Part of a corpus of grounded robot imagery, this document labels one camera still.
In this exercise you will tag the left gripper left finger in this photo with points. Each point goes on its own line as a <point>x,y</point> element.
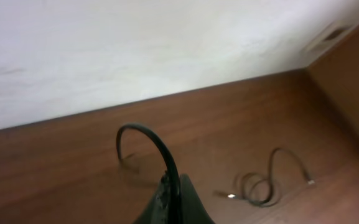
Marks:
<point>157,210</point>

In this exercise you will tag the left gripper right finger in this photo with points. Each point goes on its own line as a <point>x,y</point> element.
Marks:
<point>193,211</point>

